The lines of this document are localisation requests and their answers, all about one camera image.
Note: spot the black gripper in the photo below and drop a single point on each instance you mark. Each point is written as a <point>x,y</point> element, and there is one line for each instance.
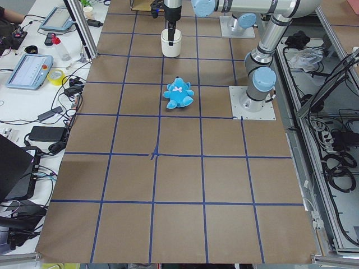
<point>171,11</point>

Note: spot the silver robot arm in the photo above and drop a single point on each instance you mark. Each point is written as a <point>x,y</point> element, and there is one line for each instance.
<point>206,8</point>
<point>261,78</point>

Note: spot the blue plush teddy bear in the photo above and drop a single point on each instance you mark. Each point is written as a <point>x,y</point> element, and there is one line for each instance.
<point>179,94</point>

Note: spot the white paper cup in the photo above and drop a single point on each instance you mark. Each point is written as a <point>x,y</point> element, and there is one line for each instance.
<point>88,12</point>

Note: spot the far blue teach pendant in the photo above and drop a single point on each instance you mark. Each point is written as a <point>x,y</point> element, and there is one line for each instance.
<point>58,20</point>

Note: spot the blue teach pendant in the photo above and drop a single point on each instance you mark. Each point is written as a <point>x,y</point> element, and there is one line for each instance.
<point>30,72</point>
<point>58,20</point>

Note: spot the clear bottle red cap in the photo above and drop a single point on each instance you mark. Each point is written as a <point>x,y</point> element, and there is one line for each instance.
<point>60,48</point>

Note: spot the black phone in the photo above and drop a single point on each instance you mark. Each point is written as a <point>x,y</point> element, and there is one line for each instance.
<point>48,40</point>

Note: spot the yellow tape roll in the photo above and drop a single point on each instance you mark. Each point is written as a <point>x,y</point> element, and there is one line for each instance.
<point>56,77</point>

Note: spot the near blue teach pendant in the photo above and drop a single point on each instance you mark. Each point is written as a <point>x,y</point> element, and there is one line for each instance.
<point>30,72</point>

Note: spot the black power adapter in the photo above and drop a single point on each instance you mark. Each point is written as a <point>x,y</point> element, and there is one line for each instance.
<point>46,134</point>

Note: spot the black laptop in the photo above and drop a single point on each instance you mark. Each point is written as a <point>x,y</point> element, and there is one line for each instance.
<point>19,166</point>

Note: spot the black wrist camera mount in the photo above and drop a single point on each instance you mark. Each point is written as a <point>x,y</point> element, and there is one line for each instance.
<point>156,6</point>

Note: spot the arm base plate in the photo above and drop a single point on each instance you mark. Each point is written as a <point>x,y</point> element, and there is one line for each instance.
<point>241,27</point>
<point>244,108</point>

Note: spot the aluminium frame post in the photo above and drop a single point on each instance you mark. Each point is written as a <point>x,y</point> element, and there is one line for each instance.
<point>77,16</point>

